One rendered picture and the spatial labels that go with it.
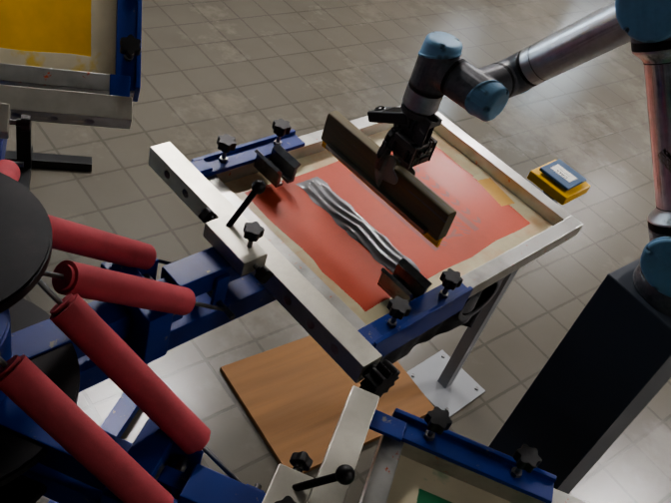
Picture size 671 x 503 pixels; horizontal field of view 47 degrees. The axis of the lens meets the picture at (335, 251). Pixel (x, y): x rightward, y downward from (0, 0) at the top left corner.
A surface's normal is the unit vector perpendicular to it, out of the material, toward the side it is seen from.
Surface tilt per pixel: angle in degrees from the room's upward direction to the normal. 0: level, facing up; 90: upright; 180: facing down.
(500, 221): 0
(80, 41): 32
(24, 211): 0
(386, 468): 0
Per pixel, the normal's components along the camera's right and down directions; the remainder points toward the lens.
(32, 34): 0.32, -0.23
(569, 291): 0.25, -0.71
